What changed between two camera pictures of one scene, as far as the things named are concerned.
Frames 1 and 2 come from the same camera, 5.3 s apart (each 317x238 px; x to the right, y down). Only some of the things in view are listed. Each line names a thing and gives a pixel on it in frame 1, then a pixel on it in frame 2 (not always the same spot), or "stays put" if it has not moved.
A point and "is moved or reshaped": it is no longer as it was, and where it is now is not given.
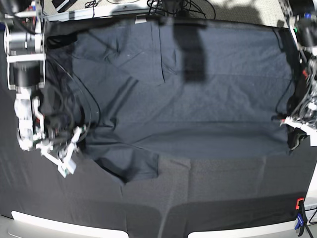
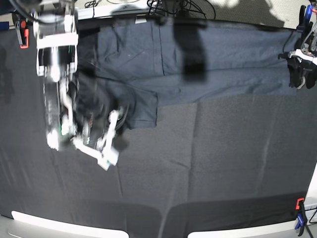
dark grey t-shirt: [140, 89] is moved or reshaped
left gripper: [62, 132] -> [100, 125]
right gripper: [299, 127] -> [301, 73]
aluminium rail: [97, 13] stays put
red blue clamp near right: [301, 217] stays put
